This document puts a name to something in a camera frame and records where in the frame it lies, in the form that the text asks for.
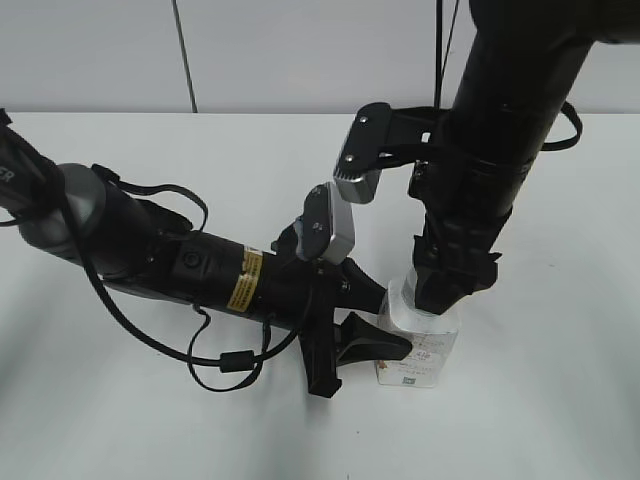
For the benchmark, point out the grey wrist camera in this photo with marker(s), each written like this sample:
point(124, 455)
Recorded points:
point(323, 231)
point(355, 173)

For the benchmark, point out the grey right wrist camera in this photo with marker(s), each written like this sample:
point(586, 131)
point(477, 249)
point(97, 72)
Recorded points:
point(355, 173)

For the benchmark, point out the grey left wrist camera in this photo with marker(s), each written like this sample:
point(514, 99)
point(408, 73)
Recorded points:
point(323, 231)

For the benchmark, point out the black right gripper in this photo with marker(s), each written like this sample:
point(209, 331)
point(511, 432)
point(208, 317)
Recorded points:
point(467, 202)

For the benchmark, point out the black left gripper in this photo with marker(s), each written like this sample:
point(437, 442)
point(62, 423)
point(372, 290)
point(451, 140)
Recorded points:
point(302, 297)

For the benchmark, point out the white round bottle cap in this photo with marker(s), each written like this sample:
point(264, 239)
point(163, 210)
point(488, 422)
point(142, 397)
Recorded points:
point(410, 287)

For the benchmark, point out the white yili changqing bottle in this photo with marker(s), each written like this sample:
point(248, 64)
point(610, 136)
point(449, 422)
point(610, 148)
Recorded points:
point(432, 337)

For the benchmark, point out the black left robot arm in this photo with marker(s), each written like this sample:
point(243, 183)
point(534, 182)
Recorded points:
point(124, 241)

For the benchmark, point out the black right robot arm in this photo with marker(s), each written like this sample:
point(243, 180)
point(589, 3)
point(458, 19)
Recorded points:
point(524, 60)

